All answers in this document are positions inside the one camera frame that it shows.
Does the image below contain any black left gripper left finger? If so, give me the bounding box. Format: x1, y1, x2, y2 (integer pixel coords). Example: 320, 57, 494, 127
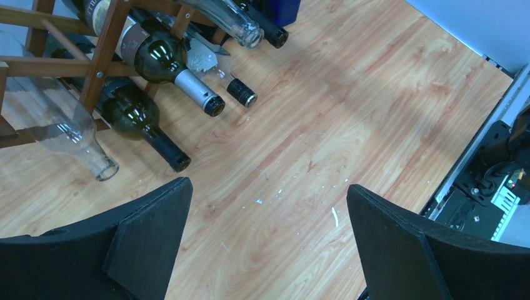
1, 177, 193, 299

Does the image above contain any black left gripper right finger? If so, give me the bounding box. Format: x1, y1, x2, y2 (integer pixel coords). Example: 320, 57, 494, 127
347, 184, 529, 299

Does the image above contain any clear glass bottle dark label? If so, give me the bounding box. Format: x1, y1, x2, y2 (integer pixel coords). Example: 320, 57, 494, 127
177, 0, 264, 50

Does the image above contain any blue square glass bottle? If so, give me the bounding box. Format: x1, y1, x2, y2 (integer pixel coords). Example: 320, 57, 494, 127
266, 0, 301, 27

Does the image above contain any dark green wine bottle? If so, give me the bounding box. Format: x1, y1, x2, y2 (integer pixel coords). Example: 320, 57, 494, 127
95, 77, 191, 172

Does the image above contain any brown wooden wine rack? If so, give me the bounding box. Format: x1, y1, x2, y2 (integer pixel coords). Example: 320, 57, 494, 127
0, 0, 229, 149

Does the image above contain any green bottle silver neck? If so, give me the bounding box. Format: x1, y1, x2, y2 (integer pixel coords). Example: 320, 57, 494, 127
62, 0, 226, 118

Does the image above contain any clear bottle black cap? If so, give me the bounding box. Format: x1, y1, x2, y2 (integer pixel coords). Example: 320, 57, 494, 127
150, 11, 258, 108

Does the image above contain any dark bottle right slot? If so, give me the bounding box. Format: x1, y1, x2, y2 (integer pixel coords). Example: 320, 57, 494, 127
234, 0, 289, 49

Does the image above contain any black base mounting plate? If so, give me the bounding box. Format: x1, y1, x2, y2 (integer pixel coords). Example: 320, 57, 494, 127
433, 107, 529, 241

